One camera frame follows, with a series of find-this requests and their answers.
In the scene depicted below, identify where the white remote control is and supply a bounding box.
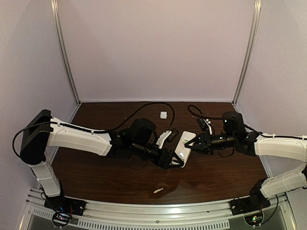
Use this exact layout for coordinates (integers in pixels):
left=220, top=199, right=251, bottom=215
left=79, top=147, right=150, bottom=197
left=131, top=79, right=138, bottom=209
left=175, top=131, right=196, bottom=168

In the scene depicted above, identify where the white battery cover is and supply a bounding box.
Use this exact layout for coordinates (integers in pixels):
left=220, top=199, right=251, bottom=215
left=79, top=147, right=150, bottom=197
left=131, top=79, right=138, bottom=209
left=160, top=111, right=168, bottom=119

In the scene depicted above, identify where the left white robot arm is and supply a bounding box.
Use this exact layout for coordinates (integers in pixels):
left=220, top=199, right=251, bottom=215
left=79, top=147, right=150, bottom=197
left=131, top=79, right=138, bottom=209
left=15, top=109, right=186, bottom=199

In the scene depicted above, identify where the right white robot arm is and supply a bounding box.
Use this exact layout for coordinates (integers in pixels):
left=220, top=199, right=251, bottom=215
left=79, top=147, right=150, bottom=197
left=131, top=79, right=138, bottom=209
left=185, top=111, right=307, bottom=199

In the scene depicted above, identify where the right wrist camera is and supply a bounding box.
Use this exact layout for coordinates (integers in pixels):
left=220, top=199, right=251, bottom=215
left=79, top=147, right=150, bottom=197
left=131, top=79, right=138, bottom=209
left=196, top=118, right=213, bottom=135

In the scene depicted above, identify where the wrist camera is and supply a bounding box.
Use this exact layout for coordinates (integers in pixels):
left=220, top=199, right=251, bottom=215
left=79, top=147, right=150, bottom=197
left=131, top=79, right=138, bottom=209
left=196, top=118, right=213, bottom=135
left=155, top=128, right=179, bottom=149

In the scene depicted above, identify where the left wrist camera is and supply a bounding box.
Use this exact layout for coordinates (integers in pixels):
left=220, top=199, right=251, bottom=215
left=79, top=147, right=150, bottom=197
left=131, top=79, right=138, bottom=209
left=155, top=128, right=179, bottom=149

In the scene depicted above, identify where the right black camera cable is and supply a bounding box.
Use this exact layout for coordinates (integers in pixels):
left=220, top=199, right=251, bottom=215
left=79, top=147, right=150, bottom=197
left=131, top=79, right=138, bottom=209
left=187, top=104, right=307, bottom=142

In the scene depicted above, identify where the black camera cable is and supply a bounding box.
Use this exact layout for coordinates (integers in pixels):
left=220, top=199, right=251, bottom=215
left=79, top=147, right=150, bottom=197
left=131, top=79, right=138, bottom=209
left=187, top=104, right=307, bottom=142
left=12, top=102, right=175, bottom=156

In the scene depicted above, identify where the left black camera cable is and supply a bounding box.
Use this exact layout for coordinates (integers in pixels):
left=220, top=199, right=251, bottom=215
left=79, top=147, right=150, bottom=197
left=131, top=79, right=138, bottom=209
left=12, top=102, right=175, bottom=156

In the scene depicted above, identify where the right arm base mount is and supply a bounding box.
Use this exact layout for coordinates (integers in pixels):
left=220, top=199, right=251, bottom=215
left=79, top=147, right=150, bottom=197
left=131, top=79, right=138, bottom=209
left=228, top=179, right=271, bottom=227

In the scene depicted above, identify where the front aluminium rail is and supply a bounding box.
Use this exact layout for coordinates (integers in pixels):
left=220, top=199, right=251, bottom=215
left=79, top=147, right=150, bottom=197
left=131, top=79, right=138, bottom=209
left=24, top=186, right=295, bottom=230

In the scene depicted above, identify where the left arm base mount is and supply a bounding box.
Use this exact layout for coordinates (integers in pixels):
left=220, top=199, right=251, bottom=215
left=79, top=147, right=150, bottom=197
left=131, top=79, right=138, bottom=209
left=41, top=182, right=86, bottom=229

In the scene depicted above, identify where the right aluminium frame post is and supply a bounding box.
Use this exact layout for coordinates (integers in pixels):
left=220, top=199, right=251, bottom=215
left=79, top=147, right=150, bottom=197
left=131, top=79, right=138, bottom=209
left=232, top=0, right=262, bottom=106

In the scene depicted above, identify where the aluminium frame post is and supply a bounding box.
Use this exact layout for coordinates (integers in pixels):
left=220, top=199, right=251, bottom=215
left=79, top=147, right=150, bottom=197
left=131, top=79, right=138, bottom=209
left=50, top=0, right=81, bottom=106
left=232, top=0, right=262, bottom=106

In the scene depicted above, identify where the left aluminium frame post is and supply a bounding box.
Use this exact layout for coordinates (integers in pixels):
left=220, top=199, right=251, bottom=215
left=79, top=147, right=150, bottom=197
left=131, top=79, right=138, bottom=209
left=50, top=0, right=81, bottom=106

